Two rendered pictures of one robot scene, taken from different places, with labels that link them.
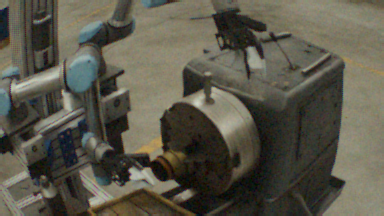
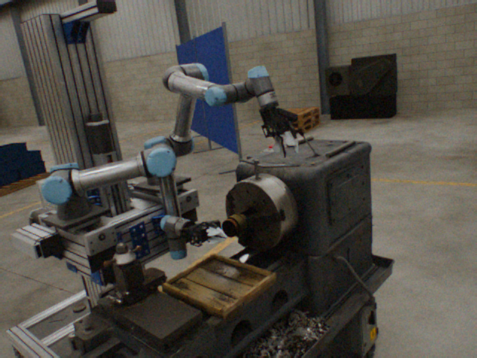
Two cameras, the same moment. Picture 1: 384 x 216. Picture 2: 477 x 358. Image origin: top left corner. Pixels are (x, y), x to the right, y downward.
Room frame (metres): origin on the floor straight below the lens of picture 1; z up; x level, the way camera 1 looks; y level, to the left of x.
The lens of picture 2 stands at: (-0.25, 0.17, 1.71)
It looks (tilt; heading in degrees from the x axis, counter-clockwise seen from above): 16 degrees down; 355
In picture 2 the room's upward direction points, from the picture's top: 7 degrees counter-clockwise
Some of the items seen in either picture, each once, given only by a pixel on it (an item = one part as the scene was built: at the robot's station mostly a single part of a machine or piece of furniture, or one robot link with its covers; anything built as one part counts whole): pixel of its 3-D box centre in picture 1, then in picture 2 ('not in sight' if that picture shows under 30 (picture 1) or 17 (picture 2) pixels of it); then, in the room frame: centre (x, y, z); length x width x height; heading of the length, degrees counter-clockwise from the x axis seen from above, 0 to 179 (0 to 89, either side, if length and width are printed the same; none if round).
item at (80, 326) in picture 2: not in sight; (137, 331); (0.95, 0.47, 0.90); 0.47 x 0.30 x 0.06; 41
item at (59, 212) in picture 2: (15, 106); (72, 203); (1.52, 0.77, 1.21); 0.15 x 0.15 x 0.10
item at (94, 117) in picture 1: (91, 102); (168, 193); (1.54, 0.34, 1.18); 0.12 x 0.11 x 0.49; 94
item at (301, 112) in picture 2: not in sight; (295, 120); (9.31, -2.19, 0.22); 1.25 x 0.86 x 0.44; 143
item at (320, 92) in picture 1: (281, 103); (306, 189); (1.66, -0.33, 1.06); 0.59 x 0.48 x 0.39; 131
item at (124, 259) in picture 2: (47, 188); (123, 256); (1.04, 0.49, 1.13); 0.08 x 0.08 x 0.03
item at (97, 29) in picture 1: (91, 38); (157, 151); (1.86, 0.40, 1.33); 0.13 x 0.12 x 0.14; 123
